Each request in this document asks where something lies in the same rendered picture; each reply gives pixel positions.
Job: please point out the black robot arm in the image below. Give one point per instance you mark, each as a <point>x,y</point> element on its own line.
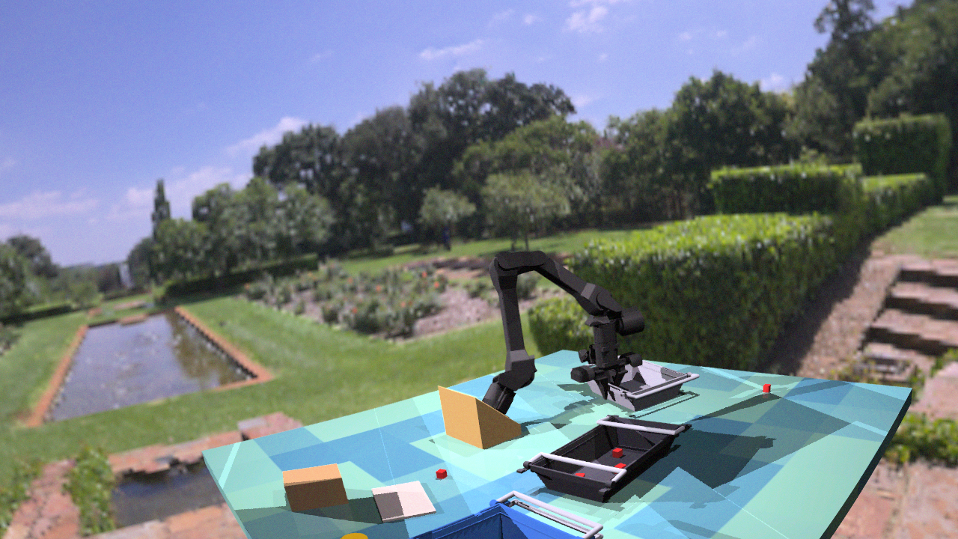
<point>519,369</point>

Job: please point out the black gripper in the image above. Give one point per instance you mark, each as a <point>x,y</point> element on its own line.
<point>606,358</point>

